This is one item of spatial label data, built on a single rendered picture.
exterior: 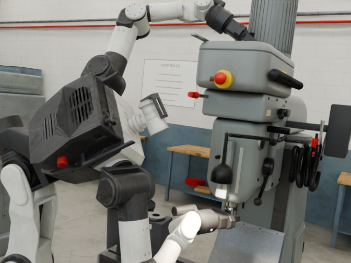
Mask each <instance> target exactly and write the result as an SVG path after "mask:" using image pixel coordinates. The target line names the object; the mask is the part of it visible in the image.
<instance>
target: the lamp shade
mask: <svg viewBox="0 0 351 263"><path fill-rule="evenodd" d="M232 176H233V174H232V169H231V167H230V166H229V165H227V164H222V163H219V164H217V165H215V166H214V168H213V170H212V172H211V178H210V181H212V182H214V183H217V184H231V183H232Z"/></svg>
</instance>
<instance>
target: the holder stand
mask: <svg viewBox="0 0 351 263"><path fill-rule="evenodd" d="M148 218H149V230H150V242H151V254H152V258H153V257H154V256H155V255H156V254H157V253H158V251H159V250H160V248H161V246H162V245H163V243H164V241H165V240H166V238H167V236H168V235H169V234H170V233H169V229H168V227H169V223H170V222H171V221H172V217H169V216H166V215H165V214H163V213H161V212H150V211H148ZM116 252H118V253H121V249H120V235H119V228H118V239H117V245H116Z"/></svg>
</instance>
